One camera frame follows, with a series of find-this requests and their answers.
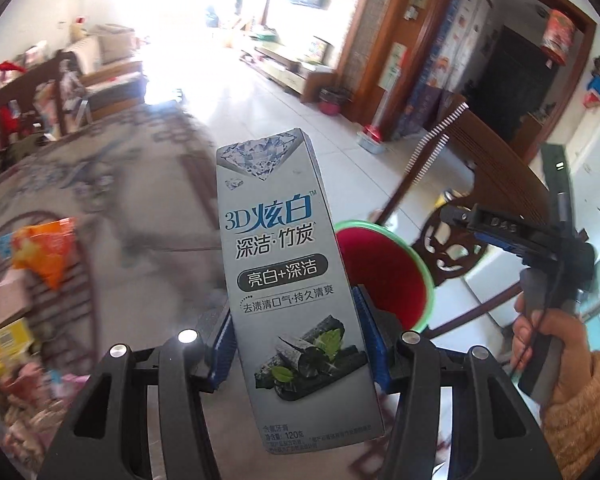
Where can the green red trash bucket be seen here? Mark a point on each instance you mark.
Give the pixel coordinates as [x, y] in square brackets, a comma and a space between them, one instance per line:
[394, 275]

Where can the dark wooden chair far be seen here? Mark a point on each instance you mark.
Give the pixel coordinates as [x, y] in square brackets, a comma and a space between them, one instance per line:
[50, 94]

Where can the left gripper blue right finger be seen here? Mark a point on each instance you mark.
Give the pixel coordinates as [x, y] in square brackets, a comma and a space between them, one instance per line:
[381, 331]

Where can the red bag on chair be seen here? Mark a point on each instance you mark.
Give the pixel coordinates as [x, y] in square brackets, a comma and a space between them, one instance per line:
[9, 71]

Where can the carved wooden chair near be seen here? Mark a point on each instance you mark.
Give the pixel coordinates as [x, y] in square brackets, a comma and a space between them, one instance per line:
[508, 207]

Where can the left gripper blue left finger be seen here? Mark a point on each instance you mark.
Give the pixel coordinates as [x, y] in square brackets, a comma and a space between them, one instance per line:
[217, 332]

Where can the red hanging lantern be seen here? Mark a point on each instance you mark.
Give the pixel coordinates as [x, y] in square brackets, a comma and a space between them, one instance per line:
[558, 37]

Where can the floral patterned tablecloth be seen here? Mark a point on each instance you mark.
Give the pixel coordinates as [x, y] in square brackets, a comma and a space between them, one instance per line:
[146, 264]

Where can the beige fuzzy sleeve forearm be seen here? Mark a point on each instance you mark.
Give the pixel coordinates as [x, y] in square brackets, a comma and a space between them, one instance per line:
[572, 429]

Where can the grey toothpaste box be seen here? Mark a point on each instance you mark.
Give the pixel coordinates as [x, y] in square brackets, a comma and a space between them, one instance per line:
[299, 338]

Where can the sofa with cushions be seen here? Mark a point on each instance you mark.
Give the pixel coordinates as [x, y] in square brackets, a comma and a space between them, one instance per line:
[109, 68]

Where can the red floor trash bin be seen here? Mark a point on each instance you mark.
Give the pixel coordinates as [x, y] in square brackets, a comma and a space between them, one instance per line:
[332, 99]

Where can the orange snack bag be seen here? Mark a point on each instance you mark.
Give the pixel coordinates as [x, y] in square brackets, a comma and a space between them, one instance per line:
[44, 249]

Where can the low tv cabinet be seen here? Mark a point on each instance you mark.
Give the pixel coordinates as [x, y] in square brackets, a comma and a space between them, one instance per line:
[273, 61]

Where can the broom and dustpan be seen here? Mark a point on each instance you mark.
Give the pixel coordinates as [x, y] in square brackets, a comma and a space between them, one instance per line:
[370, 138]

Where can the pink plastic wrapper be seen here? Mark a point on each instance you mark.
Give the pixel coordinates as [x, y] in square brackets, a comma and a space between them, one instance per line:
[32, 384]

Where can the yellow toy on floor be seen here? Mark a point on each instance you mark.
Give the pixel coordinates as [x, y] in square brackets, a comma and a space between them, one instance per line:
[447, 196]

